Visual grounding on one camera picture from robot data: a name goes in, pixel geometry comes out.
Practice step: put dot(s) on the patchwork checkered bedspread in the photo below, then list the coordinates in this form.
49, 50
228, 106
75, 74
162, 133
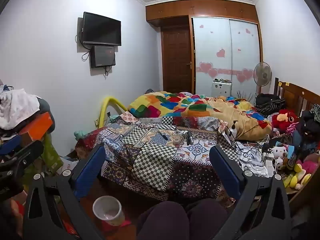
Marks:
155, 160

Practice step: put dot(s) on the person's left leg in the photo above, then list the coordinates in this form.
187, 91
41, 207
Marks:
162, 222

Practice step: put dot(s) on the small black wall monitor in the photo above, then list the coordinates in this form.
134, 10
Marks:
103, 56

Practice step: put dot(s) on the clear tape roll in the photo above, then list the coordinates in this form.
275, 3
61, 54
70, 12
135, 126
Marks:
176, 140

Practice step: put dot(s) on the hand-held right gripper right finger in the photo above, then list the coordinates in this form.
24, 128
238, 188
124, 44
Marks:
226, 170

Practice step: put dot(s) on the wooden chair with clothes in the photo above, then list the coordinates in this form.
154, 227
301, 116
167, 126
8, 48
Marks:
295, 96

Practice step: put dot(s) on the clear pump bottle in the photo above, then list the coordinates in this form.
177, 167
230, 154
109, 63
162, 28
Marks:
234, 131

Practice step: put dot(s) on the yellow plush toy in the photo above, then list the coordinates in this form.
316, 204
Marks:
298, 176

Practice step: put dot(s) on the white plastic bag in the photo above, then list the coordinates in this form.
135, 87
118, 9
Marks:
67, 166

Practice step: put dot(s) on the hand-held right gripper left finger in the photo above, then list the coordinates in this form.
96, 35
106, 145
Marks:
90, 170

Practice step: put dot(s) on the person's leg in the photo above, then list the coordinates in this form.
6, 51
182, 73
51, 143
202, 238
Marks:
206, 217
162, 222

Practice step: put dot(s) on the white spotted dog plush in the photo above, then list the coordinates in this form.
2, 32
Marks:
278, 153

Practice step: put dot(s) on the white cloth pile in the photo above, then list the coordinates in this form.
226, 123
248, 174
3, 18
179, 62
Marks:
17, 107

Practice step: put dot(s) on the wooden wardrobe with sliding doors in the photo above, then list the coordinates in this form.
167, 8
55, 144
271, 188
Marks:
212, 42

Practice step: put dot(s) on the yellow foam tube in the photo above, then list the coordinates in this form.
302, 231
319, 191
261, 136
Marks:
110, 102

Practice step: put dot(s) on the red plush toy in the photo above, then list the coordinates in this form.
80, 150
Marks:
283, 120

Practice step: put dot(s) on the brown wooden door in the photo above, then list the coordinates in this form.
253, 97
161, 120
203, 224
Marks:
176, 60

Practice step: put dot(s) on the person's right leg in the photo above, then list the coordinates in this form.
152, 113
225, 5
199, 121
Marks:
206, 217

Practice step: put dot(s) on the white plastic bucket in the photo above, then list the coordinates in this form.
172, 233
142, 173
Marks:
108, 210

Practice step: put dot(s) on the black wall television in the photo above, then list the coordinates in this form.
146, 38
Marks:
102, 28

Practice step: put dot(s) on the black striped clothing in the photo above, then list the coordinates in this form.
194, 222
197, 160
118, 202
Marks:
270, 102

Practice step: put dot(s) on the white standing fan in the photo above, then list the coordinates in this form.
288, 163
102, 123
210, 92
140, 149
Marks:
262, 74

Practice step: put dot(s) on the group of pink heart stickers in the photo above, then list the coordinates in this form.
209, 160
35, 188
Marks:
220, 53

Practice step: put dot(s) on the orange box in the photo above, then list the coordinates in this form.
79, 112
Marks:
37, 126

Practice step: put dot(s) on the white boxy appliance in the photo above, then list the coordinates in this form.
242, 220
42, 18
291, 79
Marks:
221, 88

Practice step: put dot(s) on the green patterned bag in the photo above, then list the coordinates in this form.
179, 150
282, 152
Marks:
51, 155

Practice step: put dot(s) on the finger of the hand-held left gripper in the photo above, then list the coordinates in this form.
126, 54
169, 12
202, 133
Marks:
25, 152
10, 142

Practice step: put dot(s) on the colourful patch quilt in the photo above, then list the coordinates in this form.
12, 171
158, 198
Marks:
200, 106

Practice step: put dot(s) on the dark grey garment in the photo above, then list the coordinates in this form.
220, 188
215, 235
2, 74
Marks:
45, 107

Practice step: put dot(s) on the dark clothing pile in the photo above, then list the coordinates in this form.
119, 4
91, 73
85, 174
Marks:
308, 127

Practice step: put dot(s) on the black cylindrical tube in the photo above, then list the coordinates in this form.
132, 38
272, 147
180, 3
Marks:
190, 138

